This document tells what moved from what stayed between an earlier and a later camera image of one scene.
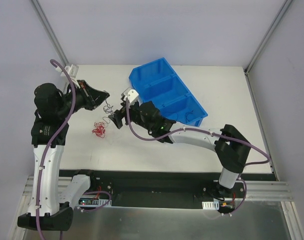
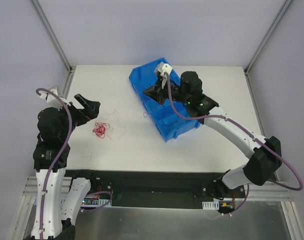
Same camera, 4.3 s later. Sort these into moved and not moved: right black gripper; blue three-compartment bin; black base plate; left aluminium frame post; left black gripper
Moved: right black gripper; left black gripper
Not moved: black base plate; left aluminium frame post; blue three-compartment bin
